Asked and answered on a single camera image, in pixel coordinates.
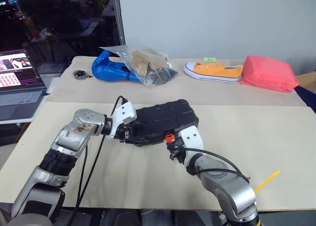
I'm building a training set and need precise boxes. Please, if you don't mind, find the yellow zip tie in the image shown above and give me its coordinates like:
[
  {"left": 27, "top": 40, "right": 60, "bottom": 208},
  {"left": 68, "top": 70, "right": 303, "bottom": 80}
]
[{"left": 254, "top": 170, "right": 282, "bottom": 194}]

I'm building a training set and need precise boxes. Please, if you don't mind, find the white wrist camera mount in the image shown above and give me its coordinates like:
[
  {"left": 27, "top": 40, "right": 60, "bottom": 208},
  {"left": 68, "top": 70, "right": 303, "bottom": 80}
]
[
  {"left": 106, "top": 101, "right": 138, "bottom": 140},
  {"left": 178, "top": 125, "right": 204, "bottom": 164}
]

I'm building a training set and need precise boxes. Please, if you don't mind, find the open grey laptop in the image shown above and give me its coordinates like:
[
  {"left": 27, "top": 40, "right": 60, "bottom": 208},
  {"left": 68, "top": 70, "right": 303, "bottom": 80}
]
[{"left": 0, "top": 49, "right": 48, "bottom": 125}]

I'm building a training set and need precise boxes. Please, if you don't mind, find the brown cardboard box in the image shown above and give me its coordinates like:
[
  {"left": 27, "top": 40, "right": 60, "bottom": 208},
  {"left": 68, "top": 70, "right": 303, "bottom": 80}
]
[{"left": 296, "top": 71, "right": 316, "bottom": 89}]

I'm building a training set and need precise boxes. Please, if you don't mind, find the black plastic tool case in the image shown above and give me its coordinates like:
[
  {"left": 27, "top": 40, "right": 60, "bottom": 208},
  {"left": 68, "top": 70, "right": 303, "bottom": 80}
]
[{"left": 128, "top": 99, "right": 200, "bottom": 148}]

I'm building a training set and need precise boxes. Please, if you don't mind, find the blue glove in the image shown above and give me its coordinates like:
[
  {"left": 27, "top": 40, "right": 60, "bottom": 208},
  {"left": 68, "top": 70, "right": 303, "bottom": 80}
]
[{"left": 91, "top": 50, "right": 143, "bottom": 84}]

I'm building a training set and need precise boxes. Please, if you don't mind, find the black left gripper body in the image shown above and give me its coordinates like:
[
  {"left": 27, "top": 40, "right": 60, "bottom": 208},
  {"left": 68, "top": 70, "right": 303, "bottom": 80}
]
[{"left": 114, "top": 124, "right": 134, "bottom": 144}]

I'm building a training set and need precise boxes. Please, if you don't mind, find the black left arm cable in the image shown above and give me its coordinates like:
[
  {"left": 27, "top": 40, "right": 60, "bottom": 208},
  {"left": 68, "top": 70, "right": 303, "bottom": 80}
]
[{"left": 65, "top": 95, "right": 128, "bottom": 226}]

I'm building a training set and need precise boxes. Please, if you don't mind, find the round metal tape reel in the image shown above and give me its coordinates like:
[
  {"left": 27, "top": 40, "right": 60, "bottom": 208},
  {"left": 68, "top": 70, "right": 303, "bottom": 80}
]
[{"left": 72, "top": 69, "right": 94, "bottom": 81}]

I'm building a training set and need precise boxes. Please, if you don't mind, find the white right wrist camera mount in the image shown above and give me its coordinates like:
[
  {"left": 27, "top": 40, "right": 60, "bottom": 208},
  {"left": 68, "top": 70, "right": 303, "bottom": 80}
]
[{"left": 178, "top": 125, "right": 204, "bottom": 164}]

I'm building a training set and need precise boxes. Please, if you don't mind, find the clear plastic bag with cardboard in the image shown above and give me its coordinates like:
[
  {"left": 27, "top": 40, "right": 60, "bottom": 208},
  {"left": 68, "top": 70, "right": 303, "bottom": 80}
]
[{"left": 98, "top": 45, "right": 179, "bottom": 88}]

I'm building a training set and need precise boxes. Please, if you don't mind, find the pink fabric pouch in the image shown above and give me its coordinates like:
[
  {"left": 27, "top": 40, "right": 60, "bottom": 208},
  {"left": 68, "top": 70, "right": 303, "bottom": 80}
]
[{"left": 240, "top": 55, "right": 301, "bottom": 94}]

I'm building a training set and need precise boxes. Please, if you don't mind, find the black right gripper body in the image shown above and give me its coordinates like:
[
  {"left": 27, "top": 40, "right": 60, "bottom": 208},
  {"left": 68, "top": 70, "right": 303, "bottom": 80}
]
[{"left": 167, "top": 138, "right": 186, "bottom": 163}]

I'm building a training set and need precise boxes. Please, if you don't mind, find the ribbed metal pole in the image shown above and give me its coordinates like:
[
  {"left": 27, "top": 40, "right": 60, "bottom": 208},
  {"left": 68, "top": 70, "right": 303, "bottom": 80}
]
[{"left": 110, "top": 0, "right": 127, "bottom": 47}]

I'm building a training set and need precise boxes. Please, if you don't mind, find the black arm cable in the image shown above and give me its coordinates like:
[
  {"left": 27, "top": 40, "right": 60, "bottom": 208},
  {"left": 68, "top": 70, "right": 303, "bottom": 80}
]
[
  {"left": 65, "top": 95, "right": 128, "bottom": 226},
  {"left": 168, "top": 147, "right": 252, "bottom": 183}
]

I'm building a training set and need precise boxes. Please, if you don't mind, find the dark blue chair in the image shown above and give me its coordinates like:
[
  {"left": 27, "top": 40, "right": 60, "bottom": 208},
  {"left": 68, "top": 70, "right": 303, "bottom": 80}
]
[{"left": 294, "top": 84, "right": 316, "bottom": 114}]

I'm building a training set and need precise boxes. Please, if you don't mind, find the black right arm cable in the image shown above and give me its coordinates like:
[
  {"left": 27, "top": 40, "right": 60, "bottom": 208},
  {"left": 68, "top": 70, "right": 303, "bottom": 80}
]
[{"left": 168, "top": 147, "right": 252, "bottom": 183}]

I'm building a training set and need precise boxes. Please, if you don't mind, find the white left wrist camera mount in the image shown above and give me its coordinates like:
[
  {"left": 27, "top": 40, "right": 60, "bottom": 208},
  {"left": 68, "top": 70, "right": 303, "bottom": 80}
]
[{"left": 106, "top": 101, "right": 138, "bottom": 140}]

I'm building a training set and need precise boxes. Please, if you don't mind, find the orange canvas sneaker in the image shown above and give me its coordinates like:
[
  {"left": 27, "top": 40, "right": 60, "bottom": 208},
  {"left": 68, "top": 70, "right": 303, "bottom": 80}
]
[{"left": 183, "top": 60, "right": 244, "bottom": 84}]

